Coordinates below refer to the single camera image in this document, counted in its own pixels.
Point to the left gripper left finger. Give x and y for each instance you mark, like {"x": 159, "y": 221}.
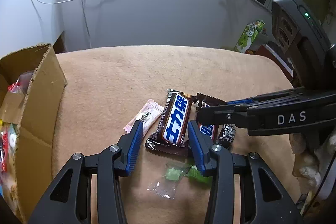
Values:
{"x": 68, "y": 198}

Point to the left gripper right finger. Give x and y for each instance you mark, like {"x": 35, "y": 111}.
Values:
{"x": 263, "y": 199}

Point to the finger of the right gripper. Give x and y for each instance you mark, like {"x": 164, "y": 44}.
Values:
{"x": 235, "y": 114}
{"x": 262, "y": 99}

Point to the black patterned snack packet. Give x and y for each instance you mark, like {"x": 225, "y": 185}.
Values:
{"x": 226, "y": 136}

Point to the Snickers bar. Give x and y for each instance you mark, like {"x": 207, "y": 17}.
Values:
{"x": 205, "y": 115}
{"x": 169, "y": 136}

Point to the pink candy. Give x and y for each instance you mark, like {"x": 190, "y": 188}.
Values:
{"x": 148, "y": 114}

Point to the clear green candy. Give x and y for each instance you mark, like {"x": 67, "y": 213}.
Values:
{"x": 166, "y": 185}

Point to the light green candy packet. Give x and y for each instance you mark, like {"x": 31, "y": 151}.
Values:
{"x": 196, "y": 175}

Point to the green snack bag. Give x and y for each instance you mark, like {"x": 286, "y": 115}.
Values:
{"x": 248, "y": 36}

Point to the pink bread packet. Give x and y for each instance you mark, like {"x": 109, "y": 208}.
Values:
{"x": 8, "y": 148}

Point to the cardboard box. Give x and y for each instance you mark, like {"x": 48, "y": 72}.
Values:
{"x": 34, "y": 114}

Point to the beige tablecloth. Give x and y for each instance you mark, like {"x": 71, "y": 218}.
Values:
{"x": 106, "y": 89}

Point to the red bagged snack in box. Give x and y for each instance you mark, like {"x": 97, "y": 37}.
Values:
{"x": 22, "y": 83}

